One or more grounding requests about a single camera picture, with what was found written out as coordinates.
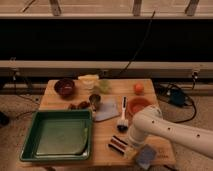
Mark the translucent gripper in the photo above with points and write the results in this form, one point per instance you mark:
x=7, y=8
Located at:
x=130, y=152

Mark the striped whiteboard eraser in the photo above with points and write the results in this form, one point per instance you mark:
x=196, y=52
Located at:
x=118, y=145

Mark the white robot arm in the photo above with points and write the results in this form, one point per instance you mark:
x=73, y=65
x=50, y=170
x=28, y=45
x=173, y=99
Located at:
x=150, y=121

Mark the green plastic tray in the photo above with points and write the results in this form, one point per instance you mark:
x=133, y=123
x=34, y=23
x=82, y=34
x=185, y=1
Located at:
x=58, y=135

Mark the blue sponge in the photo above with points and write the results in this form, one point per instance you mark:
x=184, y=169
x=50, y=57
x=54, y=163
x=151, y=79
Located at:
x=145, y=157

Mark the black and white brush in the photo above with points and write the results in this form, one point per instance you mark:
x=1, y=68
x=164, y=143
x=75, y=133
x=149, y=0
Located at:
x=122, y=122

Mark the orange plate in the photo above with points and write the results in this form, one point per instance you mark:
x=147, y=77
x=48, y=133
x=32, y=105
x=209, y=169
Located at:
x=137, y=104

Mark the light blue cloth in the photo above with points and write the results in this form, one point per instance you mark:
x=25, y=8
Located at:
x=107, y=110

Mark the orange fruit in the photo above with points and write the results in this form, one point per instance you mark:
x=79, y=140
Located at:
x=138, y=88

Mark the brown toy food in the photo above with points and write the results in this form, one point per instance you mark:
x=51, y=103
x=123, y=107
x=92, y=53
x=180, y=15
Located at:
x=82, y=105

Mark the dark power adapter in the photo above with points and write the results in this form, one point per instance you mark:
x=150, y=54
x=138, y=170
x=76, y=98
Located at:
x=177, y=98

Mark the green cup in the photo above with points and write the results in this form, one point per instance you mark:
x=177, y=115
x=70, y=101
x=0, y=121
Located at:
x=104, y=86

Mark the yellow sponge block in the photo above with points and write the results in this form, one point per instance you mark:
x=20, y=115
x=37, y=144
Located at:
x=88, y=78

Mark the dark red bowl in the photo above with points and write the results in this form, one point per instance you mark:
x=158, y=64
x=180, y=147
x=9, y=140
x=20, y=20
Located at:
x=65, y=87

